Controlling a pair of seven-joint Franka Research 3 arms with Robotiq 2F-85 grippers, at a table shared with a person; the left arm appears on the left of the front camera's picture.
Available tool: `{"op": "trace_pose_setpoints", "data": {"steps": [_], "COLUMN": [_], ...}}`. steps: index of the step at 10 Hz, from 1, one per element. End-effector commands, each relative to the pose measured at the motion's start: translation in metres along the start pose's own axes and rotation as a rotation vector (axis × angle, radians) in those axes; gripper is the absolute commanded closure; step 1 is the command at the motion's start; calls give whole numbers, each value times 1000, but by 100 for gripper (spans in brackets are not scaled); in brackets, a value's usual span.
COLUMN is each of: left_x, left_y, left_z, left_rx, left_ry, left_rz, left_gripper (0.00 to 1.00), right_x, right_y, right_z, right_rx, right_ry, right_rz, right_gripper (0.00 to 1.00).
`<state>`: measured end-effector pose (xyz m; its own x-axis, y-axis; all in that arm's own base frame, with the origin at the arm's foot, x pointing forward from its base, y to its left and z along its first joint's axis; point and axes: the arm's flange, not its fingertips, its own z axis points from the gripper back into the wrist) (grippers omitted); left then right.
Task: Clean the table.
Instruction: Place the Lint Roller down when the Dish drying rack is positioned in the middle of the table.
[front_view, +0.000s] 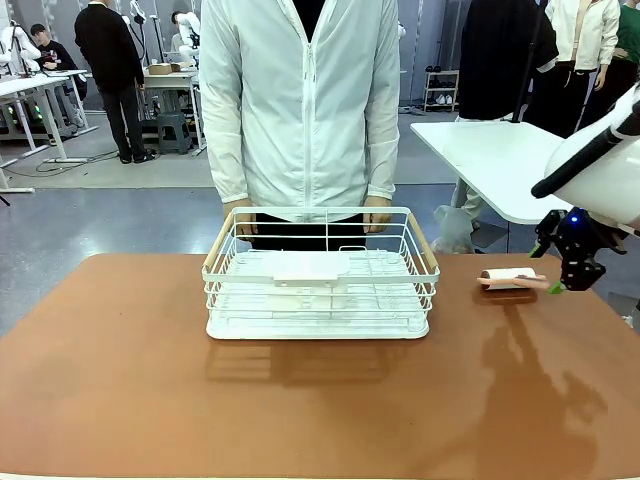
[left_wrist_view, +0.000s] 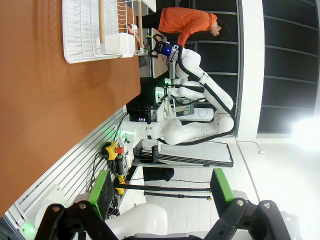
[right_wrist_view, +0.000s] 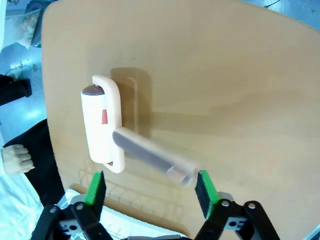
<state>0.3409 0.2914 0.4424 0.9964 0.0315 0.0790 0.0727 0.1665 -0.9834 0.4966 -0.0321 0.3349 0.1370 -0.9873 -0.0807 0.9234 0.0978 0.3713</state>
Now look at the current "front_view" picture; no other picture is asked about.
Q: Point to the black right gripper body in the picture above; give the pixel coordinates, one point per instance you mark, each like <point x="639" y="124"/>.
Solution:
<point x="580" y="240"/>

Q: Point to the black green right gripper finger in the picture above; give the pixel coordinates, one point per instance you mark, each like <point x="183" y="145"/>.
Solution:
<point x="580" y="275"/>
<point x="547" y="230"/>

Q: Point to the person's left forearm white sleeve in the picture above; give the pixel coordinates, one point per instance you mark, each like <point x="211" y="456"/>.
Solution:
<point x="382" y="160"/>

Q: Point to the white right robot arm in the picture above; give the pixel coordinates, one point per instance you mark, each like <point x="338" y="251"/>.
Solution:
<point x="605" y="180"/>

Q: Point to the person's right forearm white sleeve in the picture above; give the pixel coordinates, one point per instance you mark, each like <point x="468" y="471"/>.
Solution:
<point x="225" y="160"/>

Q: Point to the person's left hand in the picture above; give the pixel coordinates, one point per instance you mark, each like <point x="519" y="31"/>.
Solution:
<point x="377" y="215"/>

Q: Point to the person's right hand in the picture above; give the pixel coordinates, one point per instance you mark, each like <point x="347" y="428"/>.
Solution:
<point x="244" y="220"/>

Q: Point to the white side table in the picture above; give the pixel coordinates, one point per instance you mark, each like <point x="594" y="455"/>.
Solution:
<point x="490" y="160"/>

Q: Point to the clear plastic bag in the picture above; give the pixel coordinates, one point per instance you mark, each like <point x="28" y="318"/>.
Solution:
<point x="455" y="230"/>

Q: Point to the black vertical pole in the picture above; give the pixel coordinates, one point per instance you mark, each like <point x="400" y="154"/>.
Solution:
<point x="527" y="75"/>

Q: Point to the white shoe rack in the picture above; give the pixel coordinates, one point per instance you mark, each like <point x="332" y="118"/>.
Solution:
<point x="440" y="90"/>

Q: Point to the person in black tee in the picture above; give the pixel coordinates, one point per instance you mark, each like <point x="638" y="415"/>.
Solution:
<point x="500" y="60"/>

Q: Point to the person in cream jacket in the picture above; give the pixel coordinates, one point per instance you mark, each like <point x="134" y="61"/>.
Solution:
<point x="585" y="35"/>

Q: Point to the person in green top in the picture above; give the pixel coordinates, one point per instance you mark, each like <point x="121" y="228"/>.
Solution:
<point x="629" y="35"/>

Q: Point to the person's torso white jacket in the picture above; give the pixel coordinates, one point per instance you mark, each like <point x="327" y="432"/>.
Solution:
<point x="310" y="125"/>

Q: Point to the grey plastic stool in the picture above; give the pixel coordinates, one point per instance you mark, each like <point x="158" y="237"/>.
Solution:
<point x="173" y="132"/>

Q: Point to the white desk with box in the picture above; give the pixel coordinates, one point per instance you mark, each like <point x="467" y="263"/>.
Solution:
<point x="170" y="79"/>

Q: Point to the seated person in white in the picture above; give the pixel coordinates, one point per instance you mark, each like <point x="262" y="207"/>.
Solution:
<point x="187" y="30"/>

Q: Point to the brown cardboard box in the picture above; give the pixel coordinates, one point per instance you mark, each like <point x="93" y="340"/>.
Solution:
<point x="162" y="68"/>

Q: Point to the standing person in black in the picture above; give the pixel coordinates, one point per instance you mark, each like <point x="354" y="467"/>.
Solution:
<point x="110" y="55"/>

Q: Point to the seated person black red top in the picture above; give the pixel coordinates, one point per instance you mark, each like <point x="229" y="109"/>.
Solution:
<point x="55" y="57"/>

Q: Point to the long white desk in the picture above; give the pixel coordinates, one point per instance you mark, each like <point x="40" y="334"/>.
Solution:
<point x="30" y="85"/>

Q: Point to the white robot at desk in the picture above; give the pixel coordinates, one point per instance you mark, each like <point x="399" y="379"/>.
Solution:
<point x="20" y="47"/>

